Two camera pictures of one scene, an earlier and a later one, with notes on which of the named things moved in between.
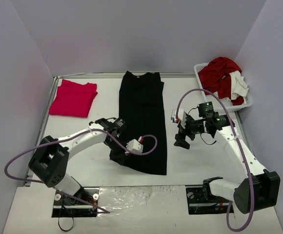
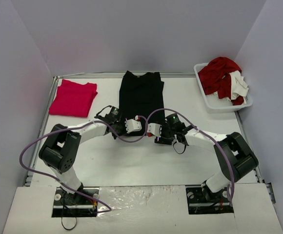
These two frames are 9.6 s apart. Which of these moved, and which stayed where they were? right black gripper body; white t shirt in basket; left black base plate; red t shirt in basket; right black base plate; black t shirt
Moved: right black gripper body; black t shirt
Stayed: left black base plate; red t shirt in basket; right black base plate; white t shirt in basket
